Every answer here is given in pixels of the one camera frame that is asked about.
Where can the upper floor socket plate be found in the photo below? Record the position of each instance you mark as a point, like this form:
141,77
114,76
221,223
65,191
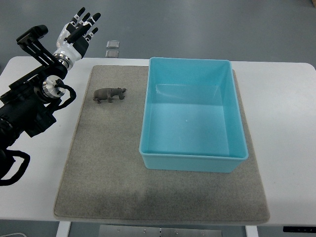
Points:
112,44

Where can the white table leg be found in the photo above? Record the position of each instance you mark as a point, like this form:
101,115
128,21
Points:
251,231
63,229

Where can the lower floor socket plate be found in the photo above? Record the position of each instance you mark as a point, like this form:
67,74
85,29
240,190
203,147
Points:
112,54

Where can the black table control panel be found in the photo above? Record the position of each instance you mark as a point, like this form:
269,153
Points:
299,229

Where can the blue plastic box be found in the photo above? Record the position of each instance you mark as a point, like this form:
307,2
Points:
192,119

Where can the white table leg right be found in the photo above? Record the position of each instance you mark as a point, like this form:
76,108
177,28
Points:
251,231

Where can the grey felt mat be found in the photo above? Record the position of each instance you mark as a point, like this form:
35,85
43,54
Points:
105,179

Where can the brown toy hippo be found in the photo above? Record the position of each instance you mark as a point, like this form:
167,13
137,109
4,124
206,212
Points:
108,94

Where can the floor socket plate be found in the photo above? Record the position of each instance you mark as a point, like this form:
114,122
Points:
112,44
112,54

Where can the white table leg left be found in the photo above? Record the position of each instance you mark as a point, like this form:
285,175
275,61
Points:
63,229

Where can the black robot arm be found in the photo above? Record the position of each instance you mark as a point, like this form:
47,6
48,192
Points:
30,103

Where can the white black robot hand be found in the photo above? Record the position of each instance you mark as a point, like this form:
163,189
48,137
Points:
75,37

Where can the metal plate under table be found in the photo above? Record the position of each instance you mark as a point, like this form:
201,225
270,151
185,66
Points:
133,231

